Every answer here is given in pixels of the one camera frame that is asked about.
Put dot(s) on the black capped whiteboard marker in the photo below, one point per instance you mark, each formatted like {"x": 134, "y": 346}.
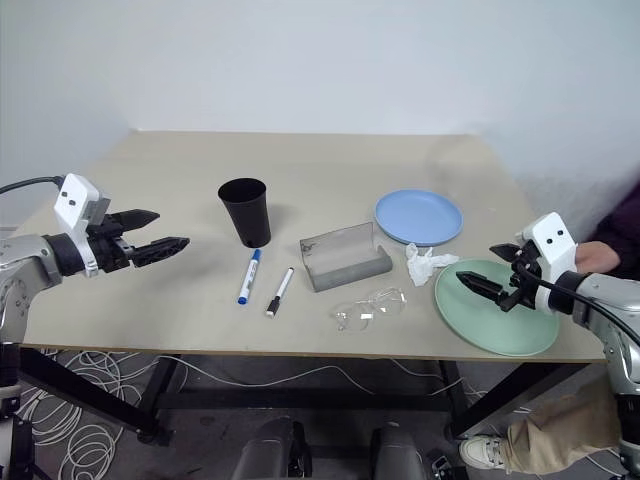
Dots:
{"x": 280, "y": 292}

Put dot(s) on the clear safety glasses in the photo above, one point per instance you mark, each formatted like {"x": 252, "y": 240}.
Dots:
{"x": 372, "y": 304}

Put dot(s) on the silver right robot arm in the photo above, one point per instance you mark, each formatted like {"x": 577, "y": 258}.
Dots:
{"x": 607, "y": 310}

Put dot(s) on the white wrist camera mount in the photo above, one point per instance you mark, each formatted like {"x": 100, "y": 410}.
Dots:
{"x": 75, "y": 197}
{"x": 552, "y": 240}

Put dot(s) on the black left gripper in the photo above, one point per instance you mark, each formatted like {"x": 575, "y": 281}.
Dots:
{"x": 111, "y": 247}

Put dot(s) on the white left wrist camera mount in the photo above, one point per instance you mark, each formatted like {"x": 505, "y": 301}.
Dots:
{"x": 75, "y": 197}

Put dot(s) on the blue round plate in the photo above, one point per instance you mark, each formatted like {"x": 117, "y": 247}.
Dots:
{"x": 417, "y": 216}

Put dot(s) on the black plastic cup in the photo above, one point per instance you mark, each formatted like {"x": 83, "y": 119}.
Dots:
{"x": 247, "y": 215}

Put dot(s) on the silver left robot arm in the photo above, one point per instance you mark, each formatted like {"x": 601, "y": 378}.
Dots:
{"x": 25, "y": 265}

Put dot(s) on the crumpled white tissue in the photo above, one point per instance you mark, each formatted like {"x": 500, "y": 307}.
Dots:
{"x": 420, "y": 267}

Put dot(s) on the white sneaker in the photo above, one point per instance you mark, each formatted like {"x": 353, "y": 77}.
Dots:
{"x": 480, "y": 450}

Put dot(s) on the green round plate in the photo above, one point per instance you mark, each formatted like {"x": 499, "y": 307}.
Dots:
{"x": 480, "y": 325}

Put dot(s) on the blue capped whiteboard marker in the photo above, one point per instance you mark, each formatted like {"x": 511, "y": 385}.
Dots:
{"x": 250, "y": 277}

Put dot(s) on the black metal table frame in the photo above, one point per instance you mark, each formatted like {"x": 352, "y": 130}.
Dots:
{"x": 165, "y": 395}

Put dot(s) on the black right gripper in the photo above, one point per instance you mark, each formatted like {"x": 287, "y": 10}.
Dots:
{"x": 522, "y": 292}

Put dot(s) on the dark rounded grey shape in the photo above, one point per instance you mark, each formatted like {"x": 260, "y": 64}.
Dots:
{"x": 270, "y": 450}
{"x": 397, "y": 452}

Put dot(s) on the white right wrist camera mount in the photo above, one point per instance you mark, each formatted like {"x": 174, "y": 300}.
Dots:
{"x": 552, "y": 240}

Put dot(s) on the person's purple sleeved forearm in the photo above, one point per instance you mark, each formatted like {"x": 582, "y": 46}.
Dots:
{"x": 622, "y": 230}

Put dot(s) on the person's bare hand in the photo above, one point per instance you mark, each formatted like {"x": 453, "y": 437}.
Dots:
{"x": 597, "y": 257}

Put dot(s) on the small dark floor device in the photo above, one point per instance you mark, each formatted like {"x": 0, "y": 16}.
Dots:
{"x": 445, "y": 467}

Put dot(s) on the person's beige trouser leg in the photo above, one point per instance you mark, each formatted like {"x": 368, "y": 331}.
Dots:
{"x": 560, "y": 435}

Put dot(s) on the grey open glasses case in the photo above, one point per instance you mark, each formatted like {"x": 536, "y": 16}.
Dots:
{"x": 345, "y": 267}

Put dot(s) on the black stand post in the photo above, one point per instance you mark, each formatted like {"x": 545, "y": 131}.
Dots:
{"x": 10, "y": 370}

